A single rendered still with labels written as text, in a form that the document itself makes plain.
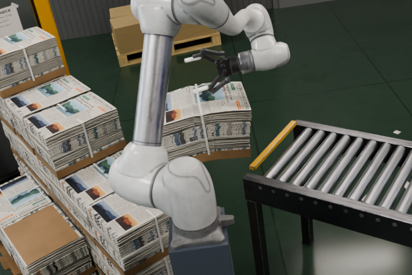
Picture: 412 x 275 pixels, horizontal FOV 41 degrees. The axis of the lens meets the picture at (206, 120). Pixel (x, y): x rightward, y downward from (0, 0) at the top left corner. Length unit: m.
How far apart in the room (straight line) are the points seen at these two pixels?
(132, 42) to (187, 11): 4.09
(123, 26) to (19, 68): 2.83
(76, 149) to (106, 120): 0.20
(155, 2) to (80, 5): 5.11
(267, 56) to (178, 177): 0.74
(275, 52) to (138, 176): 0.79
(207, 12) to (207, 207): 0.63
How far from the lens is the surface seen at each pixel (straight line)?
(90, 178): 2.66
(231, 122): 2.27
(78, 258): 2.77
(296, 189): 2.40
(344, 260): 3.23
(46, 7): 3.67
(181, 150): 2.31
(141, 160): 1.87
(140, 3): 1.91
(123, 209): 2.41
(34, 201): 3.06
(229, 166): 4.00
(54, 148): 2.65
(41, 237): 2.80
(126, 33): 5.83
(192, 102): 2.34
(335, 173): 2.49
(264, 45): 2.29
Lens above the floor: 2.26
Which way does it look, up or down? 29 degrees down
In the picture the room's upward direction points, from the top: 9 degrees counter-clockwise
